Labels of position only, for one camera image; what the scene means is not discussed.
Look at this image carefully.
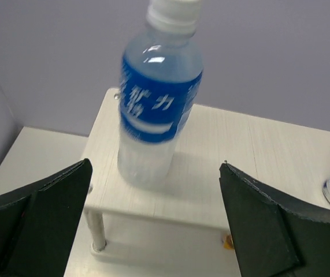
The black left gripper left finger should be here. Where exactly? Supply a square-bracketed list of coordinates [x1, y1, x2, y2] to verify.
[0, 159, 92, 277]

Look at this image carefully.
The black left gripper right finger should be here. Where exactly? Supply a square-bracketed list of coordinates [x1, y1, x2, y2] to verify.
[220, 162, 330, 276]

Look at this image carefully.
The blue label water bottle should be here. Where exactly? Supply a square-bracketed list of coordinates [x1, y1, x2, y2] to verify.
[117, 1, 203, 188]

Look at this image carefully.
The white two-tier shelf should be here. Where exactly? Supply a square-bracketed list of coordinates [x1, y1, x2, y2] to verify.
[83, 88, 330, 271]

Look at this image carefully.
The yellow pineapple juice carton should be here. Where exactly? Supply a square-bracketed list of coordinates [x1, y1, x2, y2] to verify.
[222, 234, 234, 250]

